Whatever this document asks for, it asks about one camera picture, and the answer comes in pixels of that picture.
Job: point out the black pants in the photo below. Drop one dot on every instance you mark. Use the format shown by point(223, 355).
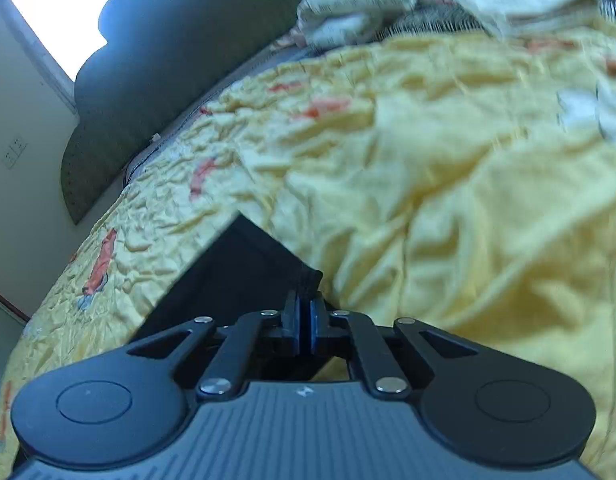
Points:
point(228, 280)

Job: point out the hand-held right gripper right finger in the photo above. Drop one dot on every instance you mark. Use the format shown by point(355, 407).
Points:
point(315, 327)

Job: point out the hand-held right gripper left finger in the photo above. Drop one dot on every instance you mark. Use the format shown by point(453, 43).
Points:
point(294, 325)

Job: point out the window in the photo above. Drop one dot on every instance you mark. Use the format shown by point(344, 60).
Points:
point(63, 5)

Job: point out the white wall socket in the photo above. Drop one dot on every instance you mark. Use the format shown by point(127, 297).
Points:
point(14, 151)

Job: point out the brown wooden trim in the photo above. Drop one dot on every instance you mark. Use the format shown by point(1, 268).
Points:
point(8, 302)

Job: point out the yellow printed bedsheet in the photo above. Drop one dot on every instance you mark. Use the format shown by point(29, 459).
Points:
point(387, 185)

